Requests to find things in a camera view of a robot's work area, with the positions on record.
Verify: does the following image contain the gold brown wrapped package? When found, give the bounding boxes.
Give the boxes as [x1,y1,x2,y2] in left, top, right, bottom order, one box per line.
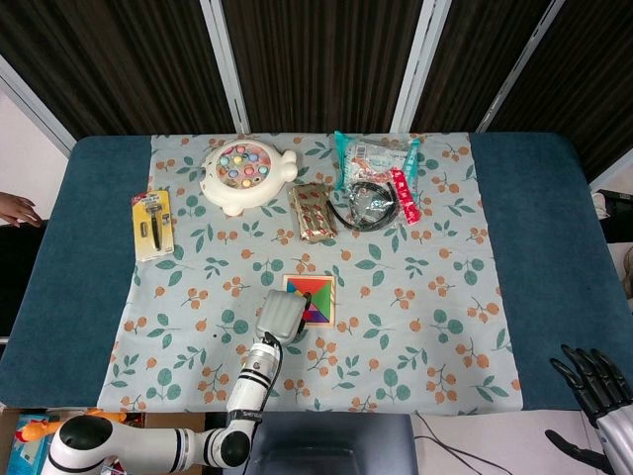
[288,182,339,243]

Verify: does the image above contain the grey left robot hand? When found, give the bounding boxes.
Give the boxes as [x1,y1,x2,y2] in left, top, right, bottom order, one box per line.
[254,289,312,347]

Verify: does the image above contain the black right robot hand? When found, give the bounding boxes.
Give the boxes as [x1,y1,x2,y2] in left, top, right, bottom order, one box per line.
[543,344,633,475]

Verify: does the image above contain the large red triangle tangram piece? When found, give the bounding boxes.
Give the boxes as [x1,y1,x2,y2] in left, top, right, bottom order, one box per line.
[288,277,330,296]

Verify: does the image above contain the teal snack bag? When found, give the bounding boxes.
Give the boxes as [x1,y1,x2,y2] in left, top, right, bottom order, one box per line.
[331,130,422,192]

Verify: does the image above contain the brown cardboard box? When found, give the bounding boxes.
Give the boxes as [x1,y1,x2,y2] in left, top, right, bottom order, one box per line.
[0,405,207,475]

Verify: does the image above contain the razor on yellow blister card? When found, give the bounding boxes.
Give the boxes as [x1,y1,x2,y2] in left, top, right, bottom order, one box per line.
[131,189,177,262]

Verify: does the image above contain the black bands in clear bag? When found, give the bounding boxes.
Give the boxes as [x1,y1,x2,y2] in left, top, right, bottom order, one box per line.
[326,178,403,232]

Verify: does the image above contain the green triangle tangram piece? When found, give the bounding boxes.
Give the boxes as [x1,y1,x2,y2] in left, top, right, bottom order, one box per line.
[311,279,331,321]

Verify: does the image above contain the wooden tangram puzzle tray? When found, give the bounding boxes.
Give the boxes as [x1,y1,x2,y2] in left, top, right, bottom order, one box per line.
[281,274,337,331]

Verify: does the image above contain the bystander bare hand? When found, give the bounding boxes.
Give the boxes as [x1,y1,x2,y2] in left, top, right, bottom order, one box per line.
[0,192,44,229]

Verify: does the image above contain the orange plush toy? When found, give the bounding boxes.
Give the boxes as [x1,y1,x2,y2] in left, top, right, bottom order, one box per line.
[14,408,128,444]

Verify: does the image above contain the red label strip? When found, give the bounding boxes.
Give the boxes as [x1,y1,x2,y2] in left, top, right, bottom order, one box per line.
[389,167,421,224]

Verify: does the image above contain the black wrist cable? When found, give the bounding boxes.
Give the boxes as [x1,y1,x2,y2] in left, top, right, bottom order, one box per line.
[261,331,285,397]

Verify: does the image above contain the blue table cover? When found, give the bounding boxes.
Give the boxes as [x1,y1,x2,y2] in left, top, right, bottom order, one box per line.
[0,131,633,412]

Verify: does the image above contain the cream fishing game toy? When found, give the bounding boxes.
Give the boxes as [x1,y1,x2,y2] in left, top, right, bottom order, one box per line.
[199,138,299,217]

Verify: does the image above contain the fruit and leaf print tablecloth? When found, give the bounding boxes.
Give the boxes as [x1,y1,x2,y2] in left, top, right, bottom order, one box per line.
[96,131,525,415]

